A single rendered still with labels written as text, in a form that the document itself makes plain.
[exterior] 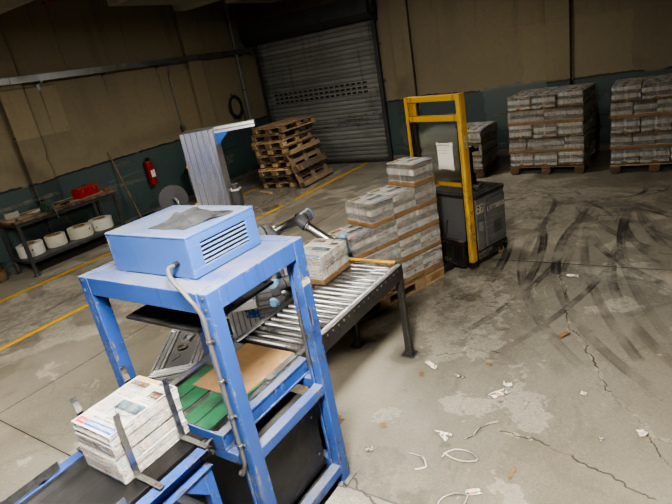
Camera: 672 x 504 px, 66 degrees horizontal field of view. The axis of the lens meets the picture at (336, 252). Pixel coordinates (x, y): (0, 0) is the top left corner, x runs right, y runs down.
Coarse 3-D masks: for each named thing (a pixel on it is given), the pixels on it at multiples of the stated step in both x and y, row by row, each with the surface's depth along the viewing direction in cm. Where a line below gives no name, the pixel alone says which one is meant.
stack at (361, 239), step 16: (352, 224) 509; (384, 224) 490; (400, 224) 503; (416, 224) 516; (352, 240) 469; (368, 240) 482; (384, 240) 494; (416, 240) 521; (352, 256) 475; (368, 256) 484; (384, 256) 497; (400, 256) 510; (416, 256) 524; (416, 272) 529; (416, 288) 533; (384, 304) 508
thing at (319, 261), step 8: (304, 248) 403; (312, 256) 383; (320, 256) 381; (328, 256) 387; (312, 264) 385; (320, 264) 380; (328, 264) 388; (312, 272) 388; (320, 272) 384; (328, 272) 390
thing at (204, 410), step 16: (192, 368) 308; (208, 368) 304; (288, 368) 290; (304, 368) 296; (176, 384) 294; (192, 384) 291; (272, 384) 278; (288, 384) 285; (192, 400) 276; (208, 400) 273; (256, 400) 267; (272, 400) 275; (192, 416) 262; (208, 416) 260; (224, 416) 258; (256, 416) 265; (192, 432) 259; (208, 432) 250; (224, 432) 247; (224, 448) 248
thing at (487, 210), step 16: (448, 192) 569; (480, 192) 550; (496, 192) 562; (448, 208) 574; (480, 208) 549; (496, 208) 566; (448, 224) 582; (464, 224) 563; (480, 224) 554; (496, 224) 571; (464, 240) 571; (480, 240) 559; (496, 240) 578; (480, 256) 563
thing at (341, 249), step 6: (312, 240) 417; (318, 240) 414; (324, 240) 411; (330, 240) 409; (336, 240) 407; (342, 240) 405; (330, 246) 397; (336, 246) 396; (342, 246) 403; (336, 252) 396; (342, 252) 404; (342, 258) 405; (348, 258) 412; (342, 264) 405
